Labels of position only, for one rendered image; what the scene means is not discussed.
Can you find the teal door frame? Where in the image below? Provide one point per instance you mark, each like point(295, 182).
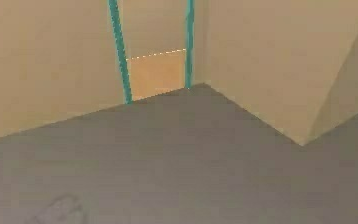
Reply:
point(120, 53)

